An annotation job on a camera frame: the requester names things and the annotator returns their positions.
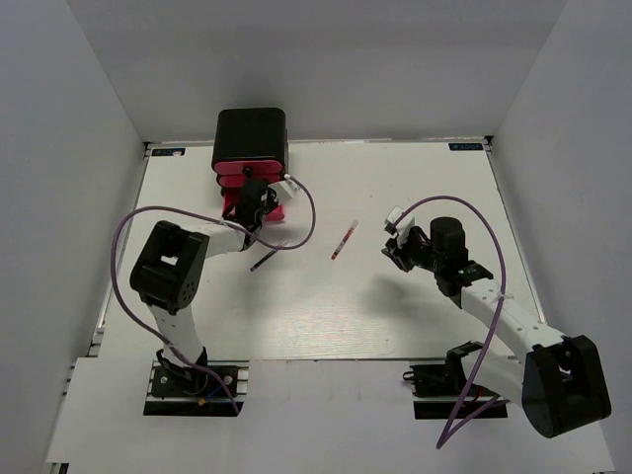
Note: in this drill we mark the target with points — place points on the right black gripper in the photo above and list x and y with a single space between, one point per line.
399 253

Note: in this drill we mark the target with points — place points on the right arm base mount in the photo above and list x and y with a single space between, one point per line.
436 385

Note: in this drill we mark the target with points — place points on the red pen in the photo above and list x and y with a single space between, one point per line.
344 240

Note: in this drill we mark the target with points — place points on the pink drawer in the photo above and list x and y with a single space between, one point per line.
247 168
252 206
238 181

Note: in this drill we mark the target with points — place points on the pink top drawer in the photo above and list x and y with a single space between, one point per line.
247 168

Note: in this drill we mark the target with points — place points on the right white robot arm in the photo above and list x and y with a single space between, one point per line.
557 380

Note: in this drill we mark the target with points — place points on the pink bottom drawer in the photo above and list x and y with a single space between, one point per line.
252 206

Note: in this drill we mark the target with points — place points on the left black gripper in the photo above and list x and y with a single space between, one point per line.
272 197

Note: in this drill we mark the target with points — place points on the black drawer cabinet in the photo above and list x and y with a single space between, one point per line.
251 137

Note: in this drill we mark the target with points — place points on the blue pen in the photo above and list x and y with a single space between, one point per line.
268 256

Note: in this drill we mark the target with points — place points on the right blue corner label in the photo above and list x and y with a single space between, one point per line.
465 146

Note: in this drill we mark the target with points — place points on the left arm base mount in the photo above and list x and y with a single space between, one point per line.
185 392

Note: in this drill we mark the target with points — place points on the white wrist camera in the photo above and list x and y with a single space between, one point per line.
285 189
398 224

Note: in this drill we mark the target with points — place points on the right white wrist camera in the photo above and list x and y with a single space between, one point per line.
398 224

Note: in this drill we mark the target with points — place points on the left blue corner label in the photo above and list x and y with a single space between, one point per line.
168 152

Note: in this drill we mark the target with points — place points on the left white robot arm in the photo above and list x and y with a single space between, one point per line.
167 272

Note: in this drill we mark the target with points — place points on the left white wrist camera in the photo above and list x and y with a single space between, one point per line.
285 189

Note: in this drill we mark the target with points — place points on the blue corner label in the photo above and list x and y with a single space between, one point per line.
168 152
465 146

